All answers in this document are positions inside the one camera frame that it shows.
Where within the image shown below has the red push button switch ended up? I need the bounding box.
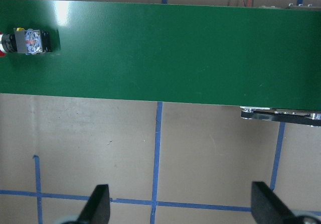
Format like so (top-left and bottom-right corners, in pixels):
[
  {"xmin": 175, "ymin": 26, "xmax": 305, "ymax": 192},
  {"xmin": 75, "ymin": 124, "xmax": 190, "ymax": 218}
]
[{"xmin": 1, "ymin": 28, "xmax": 52, "ymax": 57}]

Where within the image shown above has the green conveyor belt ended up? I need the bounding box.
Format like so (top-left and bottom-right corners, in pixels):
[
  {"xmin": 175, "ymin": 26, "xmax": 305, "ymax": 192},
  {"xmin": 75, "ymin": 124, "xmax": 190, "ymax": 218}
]
[{"xmin": 1, "ymin": 0, "xmax": 320, "ymax": 127}]

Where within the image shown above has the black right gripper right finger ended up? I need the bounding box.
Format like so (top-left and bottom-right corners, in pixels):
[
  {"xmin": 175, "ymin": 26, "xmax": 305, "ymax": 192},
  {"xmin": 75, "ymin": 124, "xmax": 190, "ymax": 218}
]
[{"xmin": 251, "ymin": 181, "xmax": 296, "ymax": 224}]

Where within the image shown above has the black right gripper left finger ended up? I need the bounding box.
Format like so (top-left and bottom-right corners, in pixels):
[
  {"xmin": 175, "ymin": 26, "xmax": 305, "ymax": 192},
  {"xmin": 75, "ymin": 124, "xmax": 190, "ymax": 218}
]
[{"xmin": 76, "ymin": 184, "xmax": 110, "ymax": 224}]

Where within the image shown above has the brown paper table cover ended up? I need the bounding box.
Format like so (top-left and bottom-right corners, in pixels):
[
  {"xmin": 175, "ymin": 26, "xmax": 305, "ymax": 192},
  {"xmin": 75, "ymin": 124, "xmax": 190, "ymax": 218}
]
[{"xmin": 0, "ymin": 0, "xmax": 321, "ymax": 224}]

